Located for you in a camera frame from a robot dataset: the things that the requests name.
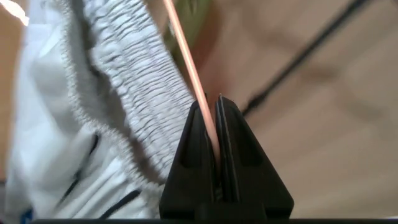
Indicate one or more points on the pink clothes hanger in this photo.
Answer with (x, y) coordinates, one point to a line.
(192, 74)

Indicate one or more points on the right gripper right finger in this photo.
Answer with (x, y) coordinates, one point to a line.
(252, 180)

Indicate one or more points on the pale grey garment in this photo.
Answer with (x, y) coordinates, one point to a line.
(93, 109)

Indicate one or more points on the black clothes rack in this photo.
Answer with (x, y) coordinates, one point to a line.
(311, 51)

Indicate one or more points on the green sleeveless shirt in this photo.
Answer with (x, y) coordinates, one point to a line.
(192, 18)

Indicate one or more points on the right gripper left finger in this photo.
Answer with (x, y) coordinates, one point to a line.
(189, 180)

